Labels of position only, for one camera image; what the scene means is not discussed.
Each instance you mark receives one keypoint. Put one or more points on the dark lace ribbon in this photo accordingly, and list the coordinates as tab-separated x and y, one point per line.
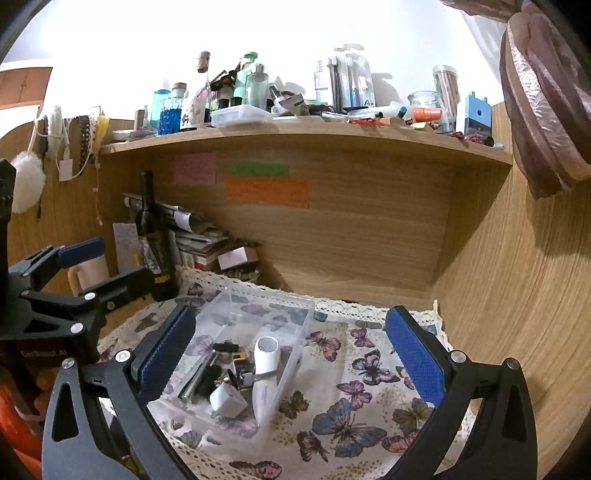
83	138

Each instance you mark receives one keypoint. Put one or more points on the clear lidded plastic case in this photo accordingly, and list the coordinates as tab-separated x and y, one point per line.
240	115

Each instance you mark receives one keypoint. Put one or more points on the beige cylindrical cup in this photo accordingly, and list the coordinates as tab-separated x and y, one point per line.
90	277

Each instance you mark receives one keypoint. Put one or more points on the green sticky note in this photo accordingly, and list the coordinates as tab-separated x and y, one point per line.
259	170

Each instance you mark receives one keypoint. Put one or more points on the clear plastic storage box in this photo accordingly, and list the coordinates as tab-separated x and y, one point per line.
277	314

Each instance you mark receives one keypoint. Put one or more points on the blue plastic device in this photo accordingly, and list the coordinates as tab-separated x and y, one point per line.
478	115

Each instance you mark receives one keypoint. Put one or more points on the clear labelled bottle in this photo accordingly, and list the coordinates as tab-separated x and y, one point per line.
321	85

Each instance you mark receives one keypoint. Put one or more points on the blue liquid glass bottle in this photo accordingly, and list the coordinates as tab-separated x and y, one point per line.
171	115

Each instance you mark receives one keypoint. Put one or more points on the white fluffy pompom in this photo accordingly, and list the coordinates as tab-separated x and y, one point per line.
25	177

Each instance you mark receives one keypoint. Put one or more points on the butterfly print tablecloth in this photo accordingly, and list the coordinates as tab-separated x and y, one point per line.
351	415

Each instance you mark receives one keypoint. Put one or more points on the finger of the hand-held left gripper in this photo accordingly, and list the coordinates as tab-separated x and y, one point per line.
124	281
83	251

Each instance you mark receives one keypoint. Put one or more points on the white handheld lint remover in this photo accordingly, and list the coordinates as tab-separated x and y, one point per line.
265	364

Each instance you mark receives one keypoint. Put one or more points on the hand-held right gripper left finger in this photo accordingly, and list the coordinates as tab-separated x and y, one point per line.
166	355

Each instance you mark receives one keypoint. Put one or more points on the tall clear stick jar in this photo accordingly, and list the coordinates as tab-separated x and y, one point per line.
445	90

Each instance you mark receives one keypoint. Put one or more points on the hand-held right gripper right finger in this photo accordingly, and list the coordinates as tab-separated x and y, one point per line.
413	355

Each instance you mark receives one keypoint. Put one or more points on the brown hanging hat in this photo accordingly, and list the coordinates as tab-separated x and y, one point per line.
545	101

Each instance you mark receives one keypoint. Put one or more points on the small pink cardboard box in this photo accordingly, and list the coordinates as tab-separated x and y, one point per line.
238	258

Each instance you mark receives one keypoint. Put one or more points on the orange sticky note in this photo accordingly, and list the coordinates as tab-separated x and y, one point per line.
267	193

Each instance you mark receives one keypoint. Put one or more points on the pink sticky note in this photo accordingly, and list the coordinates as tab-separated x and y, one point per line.
195	169

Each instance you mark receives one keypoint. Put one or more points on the wooden desk hutch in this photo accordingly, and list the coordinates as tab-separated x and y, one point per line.
369	240

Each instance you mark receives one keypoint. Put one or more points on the clear glass jar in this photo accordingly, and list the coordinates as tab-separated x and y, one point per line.
424	101

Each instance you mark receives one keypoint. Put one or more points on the white paper tag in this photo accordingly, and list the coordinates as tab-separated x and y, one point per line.
67	168

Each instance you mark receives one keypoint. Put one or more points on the frosted clear bottle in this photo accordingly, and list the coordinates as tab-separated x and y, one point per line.
257	87

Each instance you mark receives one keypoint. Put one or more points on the teal glass bottle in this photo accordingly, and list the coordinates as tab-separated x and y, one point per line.
159	104

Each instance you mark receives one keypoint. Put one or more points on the orange cloth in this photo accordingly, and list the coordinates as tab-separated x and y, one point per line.
9	415

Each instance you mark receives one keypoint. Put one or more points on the dark wine bottle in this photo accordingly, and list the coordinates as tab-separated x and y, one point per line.
154	249

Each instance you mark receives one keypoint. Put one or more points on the small white dish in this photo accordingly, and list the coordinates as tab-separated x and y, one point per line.
123	135

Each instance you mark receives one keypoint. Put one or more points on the small grey cylinder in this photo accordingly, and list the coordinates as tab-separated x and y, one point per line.
140	119

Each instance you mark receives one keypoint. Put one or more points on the gold and black lighter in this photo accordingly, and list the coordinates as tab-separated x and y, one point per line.
242	364

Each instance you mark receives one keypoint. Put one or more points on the white paper card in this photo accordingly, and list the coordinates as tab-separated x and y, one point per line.
124	244

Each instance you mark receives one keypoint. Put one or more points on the stack of magazines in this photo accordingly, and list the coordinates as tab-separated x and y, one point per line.
194	240

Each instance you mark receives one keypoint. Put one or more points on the clear bottle with cork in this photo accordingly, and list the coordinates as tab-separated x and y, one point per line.
203	87

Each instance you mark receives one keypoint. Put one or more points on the clear brush package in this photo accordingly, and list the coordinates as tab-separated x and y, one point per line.
351	78

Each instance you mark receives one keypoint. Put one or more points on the orange and white tube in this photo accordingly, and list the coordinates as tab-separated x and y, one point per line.
427	114

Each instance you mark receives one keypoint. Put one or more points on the small black tool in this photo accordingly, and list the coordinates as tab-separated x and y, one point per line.
225	348

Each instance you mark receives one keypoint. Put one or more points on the silver metal flashlight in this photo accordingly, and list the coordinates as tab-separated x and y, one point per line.
196	381

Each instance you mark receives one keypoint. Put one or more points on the white charger cube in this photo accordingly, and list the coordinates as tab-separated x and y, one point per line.
226	401

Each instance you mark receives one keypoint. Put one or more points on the green capped bottle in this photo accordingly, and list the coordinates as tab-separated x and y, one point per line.
242	78

